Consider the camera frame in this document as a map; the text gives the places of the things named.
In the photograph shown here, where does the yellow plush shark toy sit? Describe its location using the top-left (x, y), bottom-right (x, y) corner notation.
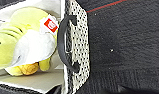
top-left (0, 6), bottom-right (60, 77)

